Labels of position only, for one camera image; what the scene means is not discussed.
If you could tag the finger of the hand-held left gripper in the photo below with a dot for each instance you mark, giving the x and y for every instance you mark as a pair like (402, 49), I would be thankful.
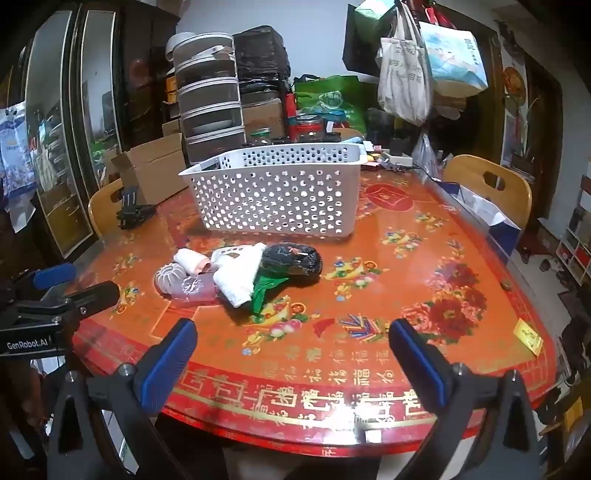
(55, 275)
(94, 297)

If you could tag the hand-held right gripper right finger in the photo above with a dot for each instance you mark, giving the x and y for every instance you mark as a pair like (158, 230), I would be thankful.
(415, 364)

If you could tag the white power strip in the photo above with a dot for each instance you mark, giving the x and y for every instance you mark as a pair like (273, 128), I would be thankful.
(398, 159)

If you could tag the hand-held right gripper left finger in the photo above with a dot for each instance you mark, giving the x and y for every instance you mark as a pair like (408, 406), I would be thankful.
(170, 361)

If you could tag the red bottle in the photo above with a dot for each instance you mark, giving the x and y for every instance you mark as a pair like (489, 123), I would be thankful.
(290, 108)

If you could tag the beige canvas tote bag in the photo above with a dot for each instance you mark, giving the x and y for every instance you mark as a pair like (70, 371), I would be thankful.
(401, 83)

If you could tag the white perforated plastic basket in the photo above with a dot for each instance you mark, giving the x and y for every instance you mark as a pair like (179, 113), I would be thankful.
(277, 198)

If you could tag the small cardboard box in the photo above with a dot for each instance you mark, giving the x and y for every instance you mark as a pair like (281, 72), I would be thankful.
(263, 117)

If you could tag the blue white printed plastic bag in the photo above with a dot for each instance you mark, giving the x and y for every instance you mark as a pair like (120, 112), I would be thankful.
(16, 157)

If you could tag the white towel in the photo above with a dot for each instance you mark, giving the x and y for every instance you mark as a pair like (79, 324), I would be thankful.
(235, 277)

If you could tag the blue and white paper bag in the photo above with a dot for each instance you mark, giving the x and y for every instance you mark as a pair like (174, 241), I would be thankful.
(480, 207)

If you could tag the pink purple sock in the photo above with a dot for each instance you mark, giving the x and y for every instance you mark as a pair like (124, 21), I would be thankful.
(184, 286)

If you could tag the glass jar with red lid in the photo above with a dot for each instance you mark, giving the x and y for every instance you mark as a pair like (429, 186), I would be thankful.
(308, 127)

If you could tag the mirrored cabinet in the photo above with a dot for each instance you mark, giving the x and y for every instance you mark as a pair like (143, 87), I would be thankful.
(55, 138)

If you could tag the green cloth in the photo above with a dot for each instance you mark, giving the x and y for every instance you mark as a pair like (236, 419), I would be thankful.
(263, 290)

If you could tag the black knit hat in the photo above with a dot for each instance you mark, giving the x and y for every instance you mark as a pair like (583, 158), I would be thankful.
(291, 263)

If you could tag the black paper bag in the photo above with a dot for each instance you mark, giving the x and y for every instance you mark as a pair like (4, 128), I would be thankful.
(362, 46)

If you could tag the stack of clear storage drawers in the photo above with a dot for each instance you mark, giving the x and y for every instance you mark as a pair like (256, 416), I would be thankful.
(207, 101)

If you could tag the wooden chair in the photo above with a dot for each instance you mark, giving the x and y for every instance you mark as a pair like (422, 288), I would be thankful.
(104, 207)
(512, 194)

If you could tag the yellow card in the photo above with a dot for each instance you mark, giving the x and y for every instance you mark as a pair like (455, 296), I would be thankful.
(528, 337)

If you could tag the open cardboard box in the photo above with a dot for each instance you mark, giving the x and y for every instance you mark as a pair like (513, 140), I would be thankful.
(152, 170)

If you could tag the black folding phone stand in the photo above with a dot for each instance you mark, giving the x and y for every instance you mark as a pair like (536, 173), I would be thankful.
(134, 210)

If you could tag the blue printed paper bag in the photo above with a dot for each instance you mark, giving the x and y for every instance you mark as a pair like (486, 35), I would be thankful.
(455, 60)

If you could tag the green snack bag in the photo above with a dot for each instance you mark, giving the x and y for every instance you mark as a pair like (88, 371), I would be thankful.
(339, 99)

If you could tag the shelf with boxes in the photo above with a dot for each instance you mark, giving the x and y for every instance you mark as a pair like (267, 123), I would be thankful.
(575, 249)

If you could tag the white sock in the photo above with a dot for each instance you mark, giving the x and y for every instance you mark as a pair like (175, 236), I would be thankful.
(189, 259)

